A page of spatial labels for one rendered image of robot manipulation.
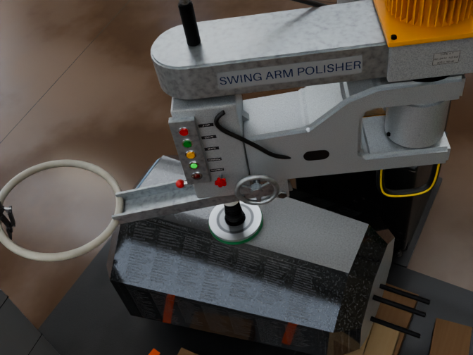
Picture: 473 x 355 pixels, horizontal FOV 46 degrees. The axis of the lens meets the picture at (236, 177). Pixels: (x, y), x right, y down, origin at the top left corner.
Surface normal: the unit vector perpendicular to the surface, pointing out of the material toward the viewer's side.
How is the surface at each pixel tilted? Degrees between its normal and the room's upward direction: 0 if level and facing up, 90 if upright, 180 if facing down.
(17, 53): 0
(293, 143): 90
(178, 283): 45
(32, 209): 0
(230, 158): 90
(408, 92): 90
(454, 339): 0
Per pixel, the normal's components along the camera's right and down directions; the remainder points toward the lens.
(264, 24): -0.14, -0.66
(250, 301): -0.38, 0.05
